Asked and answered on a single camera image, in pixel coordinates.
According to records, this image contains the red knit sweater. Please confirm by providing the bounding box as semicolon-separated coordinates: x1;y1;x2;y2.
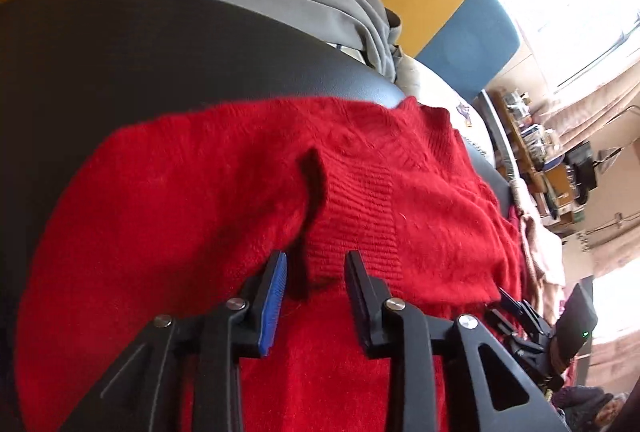
15;96;532;432

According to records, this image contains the pink cloth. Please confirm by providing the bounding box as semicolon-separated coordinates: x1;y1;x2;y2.
507;177;567;313

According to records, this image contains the cluttered wooden shelf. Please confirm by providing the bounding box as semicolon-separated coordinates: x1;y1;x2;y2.
492;89;603;229

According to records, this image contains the black leather sofa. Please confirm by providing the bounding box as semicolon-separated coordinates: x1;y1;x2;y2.
0;0;516;432

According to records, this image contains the purple knit cloth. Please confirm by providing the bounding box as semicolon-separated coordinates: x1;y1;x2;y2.
552;384;632;432

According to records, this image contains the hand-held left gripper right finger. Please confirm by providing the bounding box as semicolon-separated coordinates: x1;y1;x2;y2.
345;250;571;432

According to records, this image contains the blue cushion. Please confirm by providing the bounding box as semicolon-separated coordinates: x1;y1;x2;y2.
415;0;522;103

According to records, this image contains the white printed cloth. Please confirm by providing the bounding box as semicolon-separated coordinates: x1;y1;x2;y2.
394;56;497;169

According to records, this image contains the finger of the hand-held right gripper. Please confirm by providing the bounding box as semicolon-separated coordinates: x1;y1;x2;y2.
497;287;552;344
509;336;557;388

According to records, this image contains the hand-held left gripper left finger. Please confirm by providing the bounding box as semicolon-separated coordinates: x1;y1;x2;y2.
60;251;289;432

